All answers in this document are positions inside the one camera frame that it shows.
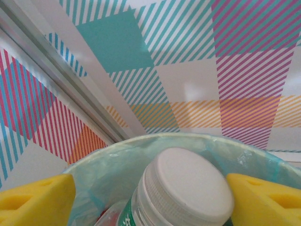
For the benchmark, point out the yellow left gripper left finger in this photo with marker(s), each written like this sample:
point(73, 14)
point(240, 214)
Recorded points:
point(35, 207)

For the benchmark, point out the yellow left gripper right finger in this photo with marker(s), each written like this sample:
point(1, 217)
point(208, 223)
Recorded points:
point(265, 207)

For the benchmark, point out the white cap green label bottle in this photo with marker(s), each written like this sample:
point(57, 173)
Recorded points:
point(188, 179)

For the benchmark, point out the blue plastic bin liner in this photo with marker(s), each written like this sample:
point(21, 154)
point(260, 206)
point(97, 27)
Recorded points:
point(113, 169)

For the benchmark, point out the small red cap clear bottle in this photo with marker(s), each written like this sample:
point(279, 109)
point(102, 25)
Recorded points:
point(107, 213)

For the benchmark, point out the aluminium corner post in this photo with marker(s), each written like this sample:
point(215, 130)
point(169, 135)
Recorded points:
point(58, 70)

